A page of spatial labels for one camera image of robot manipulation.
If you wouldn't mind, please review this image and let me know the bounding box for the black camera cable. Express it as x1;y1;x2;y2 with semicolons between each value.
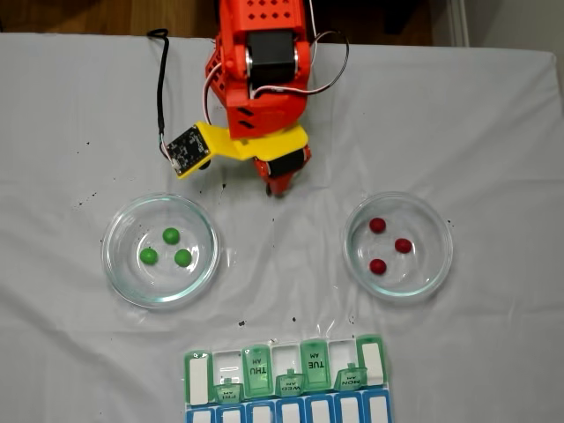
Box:
146;27;171;155

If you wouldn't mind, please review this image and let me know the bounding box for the weekly pill organizer box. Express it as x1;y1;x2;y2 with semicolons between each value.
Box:
182;333;393;423

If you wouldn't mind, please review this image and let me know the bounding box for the white baseboard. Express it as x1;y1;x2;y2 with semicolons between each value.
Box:
440;0;471;48

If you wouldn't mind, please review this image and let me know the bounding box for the glass bowl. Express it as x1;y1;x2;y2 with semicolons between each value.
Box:
100;192;221;309
342;190;455;303

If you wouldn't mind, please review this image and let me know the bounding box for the camera board on yellow mount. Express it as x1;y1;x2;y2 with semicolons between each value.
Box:
163;120;233;181

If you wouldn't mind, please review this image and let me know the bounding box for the white table cloth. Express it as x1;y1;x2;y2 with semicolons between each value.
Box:
0;31;564;423

